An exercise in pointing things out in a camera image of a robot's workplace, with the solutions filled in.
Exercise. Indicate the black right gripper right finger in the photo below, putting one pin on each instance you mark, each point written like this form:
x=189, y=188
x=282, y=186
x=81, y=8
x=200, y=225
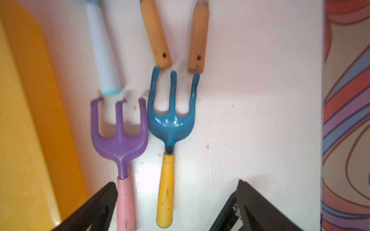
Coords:
x=247, y=210

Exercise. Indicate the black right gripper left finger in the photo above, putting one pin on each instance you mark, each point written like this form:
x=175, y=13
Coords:
x=96, y=214

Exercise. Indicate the yellow plastic storage tray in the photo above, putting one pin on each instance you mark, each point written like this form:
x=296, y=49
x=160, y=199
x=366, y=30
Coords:
x=41, y=180

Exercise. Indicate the teal cultivator yellow handle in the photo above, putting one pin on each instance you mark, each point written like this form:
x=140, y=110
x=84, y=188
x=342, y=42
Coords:
x=170, y=128

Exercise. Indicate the light blue rake blue handle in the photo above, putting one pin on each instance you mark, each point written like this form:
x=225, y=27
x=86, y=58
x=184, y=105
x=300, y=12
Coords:
x=104, y=58

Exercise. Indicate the green three-prong rake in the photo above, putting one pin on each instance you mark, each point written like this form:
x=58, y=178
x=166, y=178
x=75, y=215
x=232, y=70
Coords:
x=198, y=39
x=155, y=33

